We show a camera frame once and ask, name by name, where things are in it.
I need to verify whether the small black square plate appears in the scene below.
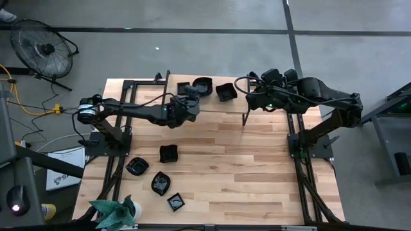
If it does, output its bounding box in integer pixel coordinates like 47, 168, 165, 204
177, 81, 191, 96

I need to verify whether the black rounded shallow bowl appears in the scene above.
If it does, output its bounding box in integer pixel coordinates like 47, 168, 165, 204
191, 76, 214, 98

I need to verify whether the black wavy square deep bowl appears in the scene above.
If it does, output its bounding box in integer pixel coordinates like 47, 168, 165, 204
215, 82, 239, 103

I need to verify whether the black leaf-shaped plate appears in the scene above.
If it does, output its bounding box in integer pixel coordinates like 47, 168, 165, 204
150, 171, 171, 197

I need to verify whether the black fluted square bowl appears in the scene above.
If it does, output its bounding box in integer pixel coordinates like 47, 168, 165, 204
159, 144, 179, 164

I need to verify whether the black flat square plate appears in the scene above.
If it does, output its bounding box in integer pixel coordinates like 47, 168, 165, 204
166, 192, 186, 212

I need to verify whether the green plant in white pot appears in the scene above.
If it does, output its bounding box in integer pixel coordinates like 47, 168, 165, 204
89, 194, 143, 231

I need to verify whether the white cardboard box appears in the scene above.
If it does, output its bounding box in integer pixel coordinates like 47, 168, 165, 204
46, 146, 86, 192

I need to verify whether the black side stand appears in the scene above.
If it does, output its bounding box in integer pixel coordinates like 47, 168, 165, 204
364, 81, 411, 189

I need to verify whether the black floor fan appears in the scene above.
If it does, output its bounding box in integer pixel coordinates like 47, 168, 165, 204
9, 18, 80, 92

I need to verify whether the yellow cup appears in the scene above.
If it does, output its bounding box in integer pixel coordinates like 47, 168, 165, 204
40, 203, 57, 221

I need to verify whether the gray side desk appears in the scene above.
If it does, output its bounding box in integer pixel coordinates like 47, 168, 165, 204
0, 157, 45, 227

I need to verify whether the gray upper desk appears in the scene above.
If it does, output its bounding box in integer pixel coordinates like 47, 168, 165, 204
0, 81, 17, 167

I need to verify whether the black computer mouse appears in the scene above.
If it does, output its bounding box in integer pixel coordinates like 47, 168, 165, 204
6, 185, 31, 218

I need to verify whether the person's shoe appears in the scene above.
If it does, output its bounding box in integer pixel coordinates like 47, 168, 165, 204
0, 8, 17, 23

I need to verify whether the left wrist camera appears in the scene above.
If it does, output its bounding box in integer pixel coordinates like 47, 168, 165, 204
183, 84, 200, 98

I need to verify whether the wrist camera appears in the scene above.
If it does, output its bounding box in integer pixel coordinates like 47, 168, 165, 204
260, 68, 284, 85
183, 84, 200, 98

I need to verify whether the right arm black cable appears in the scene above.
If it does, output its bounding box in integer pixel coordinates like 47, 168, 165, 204
233, 75, 267, 96

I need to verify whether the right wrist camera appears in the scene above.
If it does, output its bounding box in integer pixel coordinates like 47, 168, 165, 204
260, 68, 284, 85

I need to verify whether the black metal rig frame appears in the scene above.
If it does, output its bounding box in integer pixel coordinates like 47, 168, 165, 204
72, 79, 346, 231

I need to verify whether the yellow extension cable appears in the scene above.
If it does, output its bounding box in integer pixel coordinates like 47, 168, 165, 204
0, 63, 64, 117

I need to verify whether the black diagonal frame strut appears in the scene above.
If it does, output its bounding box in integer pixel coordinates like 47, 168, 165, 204
14, 146, 85, 179

